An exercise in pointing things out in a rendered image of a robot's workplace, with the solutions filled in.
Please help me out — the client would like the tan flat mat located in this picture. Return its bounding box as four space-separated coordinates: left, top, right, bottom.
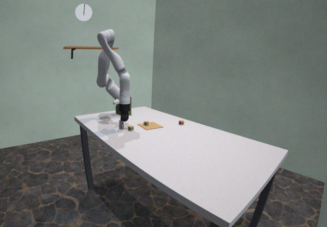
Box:
138 122 163 130

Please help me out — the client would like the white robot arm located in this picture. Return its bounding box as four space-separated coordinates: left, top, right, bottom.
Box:
97 29 130 100

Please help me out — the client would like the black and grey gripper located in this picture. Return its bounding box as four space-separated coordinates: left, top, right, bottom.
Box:
113 96 130 129

